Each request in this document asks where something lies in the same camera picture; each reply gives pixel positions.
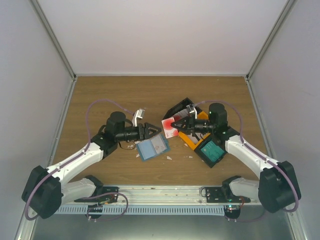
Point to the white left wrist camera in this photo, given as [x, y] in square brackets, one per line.
[138, 115]

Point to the black bin with green cards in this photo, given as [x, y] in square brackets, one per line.
[219, 138]

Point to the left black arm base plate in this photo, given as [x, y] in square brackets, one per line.
[112, 196]

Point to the black bin with red cards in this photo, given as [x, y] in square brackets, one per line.
[176, 108]

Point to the grey slotted cable duct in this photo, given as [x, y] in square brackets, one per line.
[166, 210]

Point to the blue leather card holder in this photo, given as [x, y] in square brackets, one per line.
[151, 148]

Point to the orange plastic bin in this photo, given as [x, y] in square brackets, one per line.
[192, 141]

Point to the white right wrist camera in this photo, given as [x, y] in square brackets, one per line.
[192, 111]

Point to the aluminium front rail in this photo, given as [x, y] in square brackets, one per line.
[160, 193]

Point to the white card with red dots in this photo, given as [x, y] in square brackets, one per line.
[169, 131]

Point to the red dot card stack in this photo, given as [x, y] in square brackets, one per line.
[181, 114]

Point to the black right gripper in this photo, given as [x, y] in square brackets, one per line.
[190, 124]

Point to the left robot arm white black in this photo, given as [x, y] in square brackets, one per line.
[117, 129]

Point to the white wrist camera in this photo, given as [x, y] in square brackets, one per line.
[138, 115]
[192, 111]

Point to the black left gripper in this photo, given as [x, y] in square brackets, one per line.
[146, 135]

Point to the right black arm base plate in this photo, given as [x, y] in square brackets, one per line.
[220, 194]

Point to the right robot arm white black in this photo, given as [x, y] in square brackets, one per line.
[277, 186]

